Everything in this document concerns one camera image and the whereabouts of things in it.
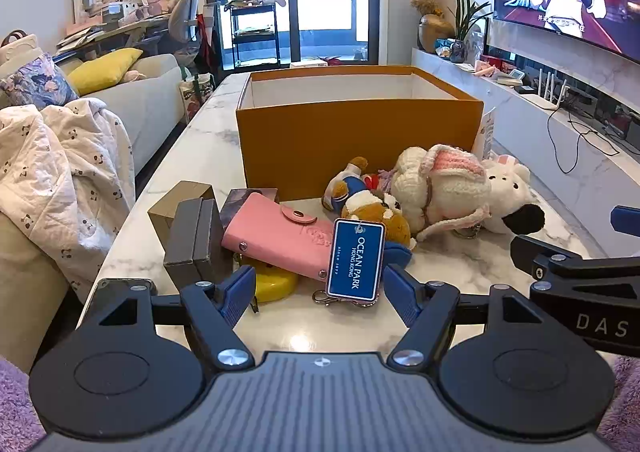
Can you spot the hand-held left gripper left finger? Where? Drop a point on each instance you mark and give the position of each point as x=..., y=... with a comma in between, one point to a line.
x=239, y=293

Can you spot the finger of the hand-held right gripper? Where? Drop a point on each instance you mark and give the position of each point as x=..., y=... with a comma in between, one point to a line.
x=627, y=220
x=555, y=257

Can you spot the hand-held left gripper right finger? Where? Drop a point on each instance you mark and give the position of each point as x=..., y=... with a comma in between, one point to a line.
x=401, y=293

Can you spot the pink leather wallet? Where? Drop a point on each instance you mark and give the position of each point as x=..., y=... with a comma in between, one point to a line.
x=280, y=239

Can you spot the dark grey textured box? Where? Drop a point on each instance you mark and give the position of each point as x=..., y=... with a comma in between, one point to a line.
x=192, y=242

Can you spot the brown dog plush toy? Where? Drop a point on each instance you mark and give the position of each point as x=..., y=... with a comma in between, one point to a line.
x=372, y=212

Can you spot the orange cardboard box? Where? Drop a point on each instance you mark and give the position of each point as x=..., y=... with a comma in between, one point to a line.
x=350, y=142

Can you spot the yellow round tape measure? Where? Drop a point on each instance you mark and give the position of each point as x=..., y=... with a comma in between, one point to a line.
x=275, y=284

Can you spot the blue rectangular tag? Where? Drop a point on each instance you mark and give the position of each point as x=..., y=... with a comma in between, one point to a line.
x=356, y=259

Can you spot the white plush with black nose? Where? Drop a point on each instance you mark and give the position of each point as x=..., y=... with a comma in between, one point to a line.
x=510, y=187

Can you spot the purple patterned box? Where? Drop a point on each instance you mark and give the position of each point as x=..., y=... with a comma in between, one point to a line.
x=239, y=202

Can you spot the tan cardboard box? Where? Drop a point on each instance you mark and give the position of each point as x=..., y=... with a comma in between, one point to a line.
x=172, y=212

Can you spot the white crochet bunny plush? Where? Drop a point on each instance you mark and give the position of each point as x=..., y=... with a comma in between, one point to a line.
x=450, y=187

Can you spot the white marble television console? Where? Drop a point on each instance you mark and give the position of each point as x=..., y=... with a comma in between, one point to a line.
x=525, y=127

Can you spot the white paper bag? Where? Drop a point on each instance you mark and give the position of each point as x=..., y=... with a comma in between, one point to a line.
x=488, y=134

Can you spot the white router with antennas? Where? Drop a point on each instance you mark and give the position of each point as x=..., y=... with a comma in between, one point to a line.
x=549, y=94

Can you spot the small white desk device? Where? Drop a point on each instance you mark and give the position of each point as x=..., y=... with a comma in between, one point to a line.
x=512, y=79

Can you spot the printed shopping bag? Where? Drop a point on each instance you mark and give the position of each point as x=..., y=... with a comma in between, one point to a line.
x=196, y=97

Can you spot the beige sofa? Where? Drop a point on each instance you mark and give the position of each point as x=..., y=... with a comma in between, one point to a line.
x=150, y=97

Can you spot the white printed blanket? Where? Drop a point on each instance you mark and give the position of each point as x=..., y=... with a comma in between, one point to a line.
x=55, y=177

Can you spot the purple fuzzy rug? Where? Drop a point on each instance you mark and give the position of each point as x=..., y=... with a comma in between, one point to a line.
x=17, y=402

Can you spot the green potted plant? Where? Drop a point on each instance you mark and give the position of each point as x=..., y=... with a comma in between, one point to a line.
x=464, y=22

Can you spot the golden round vase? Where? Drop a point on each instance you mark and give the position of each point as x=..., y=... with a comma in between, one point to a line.
x=434, y=32

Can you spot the black rolling rack cart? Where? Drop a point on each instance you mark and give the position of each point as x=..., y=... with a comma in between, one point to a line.
x=255, y=37

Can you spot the yellow pillow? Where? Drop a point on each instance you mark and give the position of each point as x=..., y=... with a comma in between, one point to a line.
x=102, y=71

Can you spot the grey desk chair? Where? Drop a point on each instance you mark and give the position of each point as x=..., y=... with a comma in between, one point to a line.
x=181, y=17

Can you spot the blue floral pillow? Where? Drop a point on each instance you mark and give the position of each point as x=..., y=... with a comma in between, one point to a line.
x=37, y=82

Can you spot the cluttered desk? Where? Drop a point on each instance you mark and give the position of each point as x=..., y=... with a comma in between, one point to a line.
x=107, y=19

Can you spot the beige handbag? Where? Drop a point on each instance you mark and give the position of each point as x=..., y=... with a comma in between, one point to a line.
x=17, y=49

